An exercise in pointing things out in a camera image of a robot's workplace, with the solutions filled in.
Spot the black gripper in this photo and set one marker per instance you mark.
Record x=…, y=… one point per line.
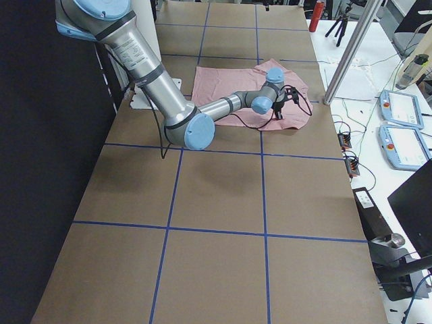
x=279, y=106

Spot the pink snoopy long-sleeve shirt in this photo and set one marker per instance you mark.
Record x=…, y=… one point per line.
x=211, y=84

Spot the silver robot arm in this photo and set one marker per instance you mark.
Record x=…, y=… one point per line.
x=113, y=23

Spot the upper orange connector board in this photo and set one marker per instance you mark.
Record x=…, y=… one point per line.
x=344, y=139

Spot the orange connector board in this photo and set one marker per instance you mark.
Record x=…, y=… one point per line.
x=344, y=139
x=351, y=164

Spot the lower orange connector board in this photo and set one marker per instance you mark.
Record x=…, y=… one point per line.
x=351, y=164

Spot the red bottle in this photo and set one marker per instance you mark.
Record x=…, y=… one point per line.
x=316, y=16

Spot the upper teach pendant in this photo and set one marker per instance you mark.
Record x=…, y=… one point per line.
x=400, y=108

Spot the teach pendant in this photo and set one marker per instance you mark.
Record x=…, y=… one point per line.
x=400, y=108
x=404, y=147

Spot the lower teach pendant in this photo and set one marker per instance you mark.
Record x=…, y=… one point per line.
x=404, y=147

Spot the black box with label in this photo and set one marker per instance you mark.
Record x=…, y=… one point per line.
x=373, y=223

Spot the black monitor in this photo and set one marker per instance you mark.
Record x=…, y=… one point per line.
x=411, y=204

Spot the black camera tripod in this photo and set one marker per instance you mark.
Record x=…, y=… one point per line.
x=341, y=24

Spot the aluminium frame post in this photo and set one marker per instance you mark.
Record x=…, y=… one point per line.
x=353, y=45

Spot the black clamp mount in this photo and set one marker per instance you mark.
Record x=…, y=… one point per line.
x=398, y=272

